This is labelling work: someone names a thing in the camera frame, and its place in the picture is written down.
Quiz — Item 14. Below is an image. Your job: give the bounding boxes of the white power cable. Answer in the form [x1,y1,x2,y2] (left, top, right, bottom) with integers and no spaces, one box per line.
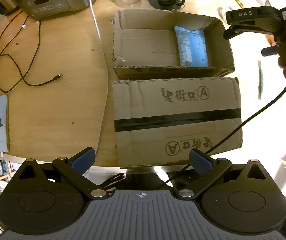
[87,0,109,156]

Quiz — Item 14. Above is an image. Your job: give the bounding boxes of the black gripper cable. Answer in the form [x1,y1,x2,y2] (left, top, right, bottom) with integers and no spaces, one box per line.
[158,39,286,190]

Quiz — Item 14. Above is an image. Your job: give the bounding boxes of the cardboard box lid with tape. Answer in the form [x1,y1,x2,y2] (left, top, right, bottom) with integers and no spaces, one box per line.
[113,77,242,168]

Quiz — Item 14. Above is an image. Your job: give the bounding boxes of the small blue wipes packet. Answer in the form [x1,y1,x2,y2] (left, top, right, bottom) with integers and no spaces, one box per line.
[258,60,263,100]

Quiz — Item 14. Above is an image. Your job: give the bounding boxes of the large blue wipes packet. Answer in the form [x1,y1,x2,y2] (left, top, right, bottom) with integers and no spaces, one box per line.
[174,26,209,68]

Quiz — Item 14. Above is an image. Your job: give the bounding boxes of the open cardboard box tray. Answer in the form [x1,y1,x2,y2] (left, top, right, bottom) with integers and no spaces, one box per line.
[113,9,235,80]

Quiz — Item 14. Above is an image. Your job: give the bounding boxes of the light blue smartphone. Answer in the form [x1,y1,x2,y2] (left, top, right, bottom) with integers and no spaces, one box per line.
[0,95,9,152]

